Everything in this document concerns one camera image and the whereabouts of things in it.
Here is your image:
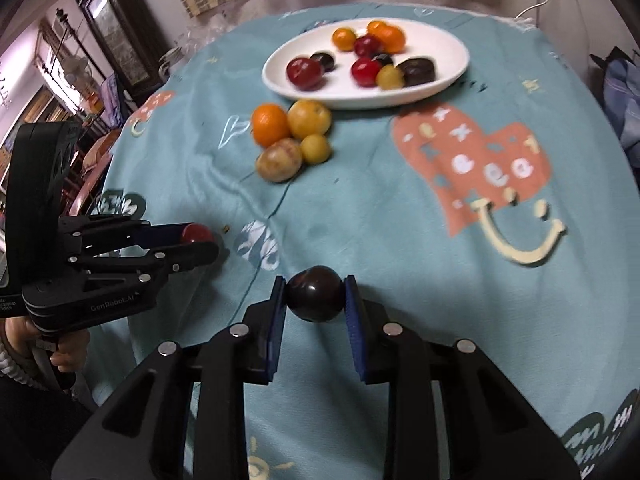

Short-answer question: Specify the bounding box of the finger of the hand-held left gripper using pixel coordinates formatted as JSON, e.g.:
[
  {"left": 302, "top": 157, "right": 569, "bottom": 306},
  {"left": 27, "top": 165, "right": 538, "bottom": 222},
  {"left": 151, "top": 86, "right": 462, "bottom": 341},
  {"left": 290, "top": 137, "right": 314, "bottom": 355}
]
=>
[
  {"left": 59, "top": 216, "right": 190, "bottom": 257},
  {"left": 79, "top": 241, "right": 221, "bottom": 289}
]

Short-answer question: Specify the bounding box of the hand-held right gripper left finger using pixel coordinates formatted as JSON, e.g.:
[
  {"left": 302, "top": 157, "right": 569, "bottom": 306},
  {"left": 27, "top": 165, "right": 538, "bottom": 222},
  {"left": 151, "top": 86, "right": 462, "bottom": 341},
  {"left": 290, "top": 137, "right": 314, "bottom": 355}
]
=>
[{"left": 50, "top": 275, "right": 288, "bottom": 480}]

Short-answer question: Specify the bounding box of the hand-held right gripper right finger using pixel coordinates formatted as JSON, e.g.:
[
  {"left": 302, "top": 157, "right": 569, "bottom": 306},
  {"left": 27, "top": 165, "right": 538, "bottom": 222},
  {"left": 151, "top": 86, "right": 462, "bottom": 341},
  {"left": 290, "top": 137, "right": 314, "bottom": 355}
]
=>
[{"left": 342, "top": 275, "right": 583, "bottom": 480}]

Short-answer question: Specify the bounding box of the red plum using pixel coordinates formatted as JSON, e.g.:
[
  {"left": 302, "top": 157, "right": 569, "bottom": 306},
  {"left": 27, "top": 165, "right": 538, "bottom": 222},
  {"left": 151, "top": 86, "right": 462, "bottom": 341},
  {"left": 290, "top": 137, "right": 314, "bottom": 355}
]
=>
[
  {"left": 354, "top": 35, "right": 383, "bottom": 58},
  {"left": 286, "top": 56, "right": 323, "bottom": 92},
  {"left": 181, "top": 223, "right": 215, "bottom": 245},
  {"left": 351, "top": 57, "right": 379, "bottom": 88}
]

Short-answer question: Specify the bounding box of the small yellow plum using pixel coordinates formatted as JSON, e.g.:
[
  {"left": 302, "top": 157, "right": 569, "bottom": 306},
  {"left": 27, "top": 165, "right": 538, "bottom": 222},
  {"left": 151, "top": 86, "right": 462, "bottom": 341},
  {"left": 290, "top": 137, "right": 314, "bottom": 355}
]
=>
[
  {"left": 376, "top": 65, "right": 405, "bottom": 91},
  {"left": 300, "top": 133, "right": 332, "bottom": 165}
]

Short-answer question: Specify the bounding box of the dark avocado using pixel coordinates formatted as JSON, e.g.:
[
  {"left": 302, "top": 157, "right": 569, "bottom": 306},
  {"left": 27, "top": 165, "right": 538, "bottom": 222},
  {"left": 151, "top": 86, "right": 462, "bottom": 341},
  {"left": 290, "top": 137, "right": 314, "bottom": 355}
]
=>
[{"left": 396, "top": 58, "right": 437, "bottom": 87}]

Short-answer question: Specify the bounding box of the white plate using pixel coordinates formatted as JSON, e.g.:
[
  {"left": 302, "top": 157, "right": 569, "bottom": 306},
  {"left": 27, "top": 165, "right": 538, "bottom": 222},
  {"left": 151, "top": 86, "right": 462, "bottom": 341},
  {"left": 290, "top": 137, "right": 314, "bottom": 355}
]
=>
[{"left": 262, "top": 19, "right": 471, "bottom": 111}]

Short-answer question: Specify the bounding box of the person's left hand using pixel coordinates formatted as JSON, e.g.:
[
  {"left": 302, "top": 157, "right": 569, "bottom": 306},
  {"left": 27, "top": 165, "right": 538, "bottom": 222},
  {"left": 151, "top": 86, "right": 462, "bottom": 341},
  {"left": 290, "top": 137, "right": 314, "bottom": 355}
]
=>
[{"left": 6, "top": 317, "right": 92, "bottom": 374}]

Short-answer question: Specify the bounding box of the tan speckled fruit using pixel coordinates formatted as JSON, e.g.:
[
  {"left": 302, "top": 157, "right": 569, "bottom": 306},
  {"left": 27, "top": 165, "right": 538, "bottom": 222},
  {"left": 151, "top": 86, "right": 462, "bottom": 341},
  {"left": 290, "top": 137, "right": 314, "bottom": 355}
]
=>
[{"left": 255, "top": 138, "right": 304, "bottom": 183}]

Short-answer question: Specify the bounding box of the blue printed tablecloth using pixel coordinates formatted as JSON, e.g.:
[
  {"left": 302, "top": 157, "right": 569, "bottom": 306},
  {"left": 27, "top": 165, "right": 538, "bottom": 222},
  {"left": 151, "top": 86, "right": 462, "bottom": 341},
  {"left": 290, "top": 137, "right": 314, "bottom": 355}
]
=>
[{"left": 97, "top": 2, "right": 640, "bottom": 480}]

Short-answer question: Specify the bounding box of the standing electric fan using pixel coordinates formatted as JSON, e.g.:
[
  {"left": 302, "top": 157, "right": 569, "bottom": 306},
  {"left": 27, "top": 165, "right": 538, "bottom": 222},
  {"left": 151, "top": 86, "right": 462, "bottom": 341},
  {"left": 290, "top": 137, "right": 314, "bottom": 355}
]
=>
[{"left": 59, "top": 55, "right": 92, "bottom": 88}]

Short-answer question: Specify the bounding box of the wooden coat stand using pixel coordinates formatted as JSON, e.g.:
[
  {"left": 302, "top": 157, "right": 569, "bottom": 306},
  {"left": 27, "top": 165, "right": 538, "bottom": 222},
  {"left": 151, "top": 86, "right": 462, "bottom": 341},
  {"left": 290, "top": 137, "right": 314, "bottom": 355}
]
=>
[{"left": 53, "top": 8, "right": 83, "bottom": 111}]

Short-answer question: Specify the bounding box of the large yellow plum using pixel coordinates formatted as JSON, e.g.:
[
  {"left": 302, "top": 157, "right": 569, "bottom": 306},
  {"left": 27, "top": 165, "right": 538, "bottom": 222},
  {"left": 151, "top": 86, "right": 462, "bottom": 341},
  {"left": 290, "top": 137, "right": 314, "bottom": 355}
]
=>
[{"left": 287, "top": 99, "right": 332, "bottom": 141}]

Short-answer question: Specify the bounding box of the dark wooden cabinet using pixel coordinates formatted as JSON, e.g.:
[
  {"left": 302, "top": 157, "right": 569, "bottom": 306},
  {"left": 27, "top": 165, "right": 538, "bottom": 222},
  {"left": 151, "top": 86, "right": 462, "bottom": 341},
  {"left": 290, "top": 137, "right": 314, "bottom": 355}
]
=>
[{"left": 71, "top": 0, "right": 168, "bottom": 93}]

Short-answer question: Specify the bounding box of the blue cloth pile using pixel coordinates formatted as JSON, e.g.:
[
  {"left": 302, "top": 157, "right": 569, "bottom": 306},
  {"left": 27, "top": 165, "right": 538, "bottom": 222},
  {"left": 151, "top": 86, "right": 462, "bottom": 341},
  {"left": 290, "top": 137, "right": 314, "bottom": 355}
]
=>
[{"left": 600, "top": 57, "right": 640, "bottom": 158}]

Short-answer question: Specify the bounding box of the black hat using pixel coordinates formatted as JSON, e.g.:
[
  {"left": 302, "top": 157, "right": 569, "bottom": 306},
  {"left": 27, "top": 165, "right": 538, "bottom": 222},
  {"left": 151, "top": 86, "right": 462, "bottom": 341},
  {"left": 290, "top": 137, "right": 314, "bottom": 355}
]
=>
[{"left": 590, "top": 46, "right": 626, "bottom": 68}]

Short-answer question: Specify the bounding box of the white coiled cable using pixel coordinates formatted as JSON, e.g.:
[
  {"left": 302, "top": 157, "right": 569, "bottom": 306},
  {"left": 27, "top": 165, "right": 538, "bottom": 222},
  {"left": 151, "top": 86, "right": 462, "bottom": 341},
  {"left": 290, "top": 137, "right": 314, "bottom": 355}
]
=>
[{"left": 0, "top": 332, "right": 31, "bottom": 388}]

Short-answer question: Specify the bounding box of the white power cable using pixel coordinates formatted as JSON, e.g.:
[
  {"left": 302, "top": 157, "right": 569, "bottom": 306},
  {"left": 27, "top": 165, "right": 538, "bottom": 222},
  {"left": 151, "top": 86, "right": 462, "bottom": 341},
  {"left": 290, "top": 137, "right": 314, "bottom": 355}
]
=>
[{"left": 515, "top": 0, "right": 558, "bottom": 21}]

